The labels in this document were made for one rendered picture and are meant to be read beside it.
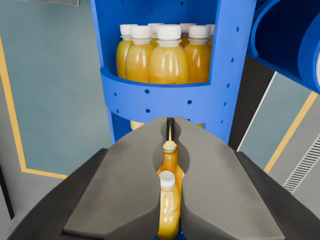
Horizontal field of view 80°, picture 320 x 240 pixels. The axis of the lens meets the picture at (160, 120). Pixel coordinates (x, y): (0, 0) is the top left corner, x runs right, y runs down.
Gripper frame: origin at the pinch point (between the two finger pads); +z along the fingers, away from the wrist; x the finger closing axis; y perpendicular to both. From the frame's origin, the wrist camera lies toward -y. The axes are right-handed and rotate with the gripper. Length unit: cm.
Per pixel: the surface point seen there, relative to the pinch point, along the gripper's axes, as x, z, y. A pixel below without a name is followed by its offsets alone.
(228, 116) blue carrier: 10.9, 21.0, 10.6
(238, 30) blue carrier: 9.7, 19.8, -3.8
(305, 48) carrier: 34, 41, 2
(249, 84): 58, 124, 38
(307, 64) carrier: 34, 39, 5
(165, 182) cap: -0.4, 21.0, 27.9
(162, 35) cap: -1.2, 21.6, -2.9
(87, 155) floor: -81, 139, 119
